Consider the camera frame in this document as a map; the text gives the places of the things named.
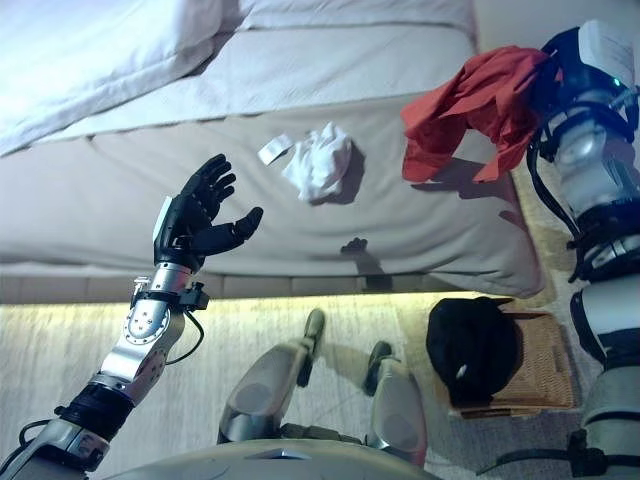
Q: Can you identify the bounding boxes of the large beige bed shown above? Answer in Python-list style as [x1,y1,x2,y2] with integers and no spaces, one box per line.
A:
[0,0,547,306]

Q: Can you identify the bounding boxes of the silver robot leg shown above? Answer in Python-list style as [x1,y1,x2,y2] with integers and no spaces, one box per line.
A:
[363,339,430,452]
[217,308,327,447]

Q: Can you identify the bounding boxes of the silver right robot leg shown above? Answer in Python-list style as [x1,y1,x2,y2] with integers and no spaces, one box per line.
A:
[363,339,430,452]

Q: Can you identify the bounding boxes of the white garment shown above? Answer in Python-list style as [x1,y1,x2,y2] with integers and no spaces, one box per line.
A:
[280,122,358,204]

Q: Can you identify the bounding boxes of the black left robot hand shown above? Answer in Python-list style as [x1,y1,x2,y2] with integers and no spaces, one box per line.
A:
[151,153,265,274]

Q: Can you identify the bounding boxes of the woven wicker basket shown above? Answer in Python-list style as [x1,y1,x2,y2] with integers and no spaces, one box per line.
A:
[447,309,576,420]

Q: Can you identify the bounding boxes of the white duvet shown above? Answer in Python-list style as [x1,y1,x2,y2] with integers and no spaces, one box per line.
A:
[0,0,476,157]

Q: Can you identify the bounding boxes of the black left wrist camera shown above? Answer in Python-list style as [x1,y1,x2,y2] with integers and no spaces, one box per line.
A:
[179,281,211,312]

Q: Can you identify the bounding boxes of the black garment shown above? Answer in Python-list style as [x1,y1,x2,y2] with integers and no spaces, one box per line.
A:
[426,296,524,404]

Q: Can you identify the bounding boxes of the grey robot torso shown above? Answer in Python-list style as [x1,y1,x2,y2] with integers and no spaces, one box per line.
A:
[99,422,451,480]

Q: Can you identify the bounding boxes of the silver left robot leg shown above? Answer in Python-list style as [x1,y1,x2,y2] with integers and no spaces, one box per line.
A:
[217,308,327,447]

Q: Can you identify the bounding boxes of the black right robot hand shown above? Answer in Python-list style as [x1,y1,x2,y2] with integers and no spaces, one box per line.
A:
[529,18,638,110]

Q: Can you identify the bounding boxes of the orange garment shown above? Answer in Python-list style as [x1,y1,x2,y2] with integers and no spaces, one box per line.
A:
[399,45,552,185]

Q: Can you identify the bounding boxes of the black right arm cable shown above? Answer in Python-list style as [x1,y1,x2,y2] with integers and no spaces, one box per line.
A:
[527,139,584,241]

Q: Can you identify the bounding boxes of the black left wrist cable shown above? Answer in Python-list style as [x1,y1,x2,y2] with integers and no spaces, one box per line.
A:
[164,307,206,366]

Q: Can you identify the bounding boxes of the white paper garment tag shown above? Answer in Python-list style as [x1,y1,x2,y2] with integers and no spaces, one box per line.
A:
[257,133,293,166]

